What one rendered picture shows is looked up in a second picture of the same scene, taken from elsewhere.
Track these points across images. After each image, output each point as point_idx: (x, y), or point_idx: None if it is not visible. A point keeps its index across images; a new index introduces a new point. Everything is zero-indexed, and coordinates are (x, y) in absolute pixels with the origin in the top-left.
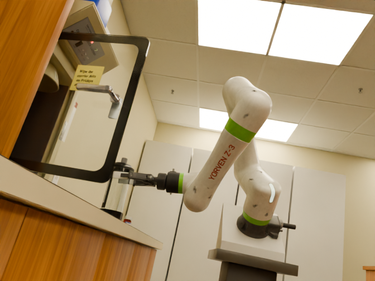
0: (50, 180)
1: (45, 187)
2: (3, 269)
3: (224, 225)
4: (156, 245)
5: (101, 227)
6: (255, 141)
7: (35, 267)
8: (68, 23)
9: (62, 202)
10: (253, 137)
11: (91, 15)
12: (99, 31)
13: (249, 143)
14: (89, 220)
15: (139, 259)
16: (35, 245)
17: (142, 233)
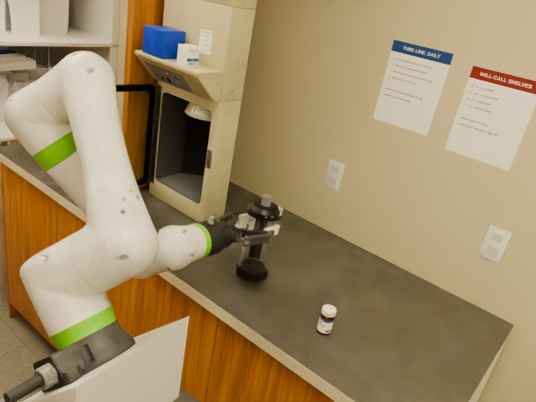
0: (479, 240)
1: (45, 187)
2: (56, 216)
3: (141, 335)
4: (328, 392)
5: None
6: (81, 170)
7: (69, 226)
8: (151, 72)
9: (56, 197)
10: (38, 163)
11: (143, 59)
12: (156, 64)
13: (45, 171)
14: (78, 216)
15: (261, 360)
16: (65, 214)
17: (196, 292)
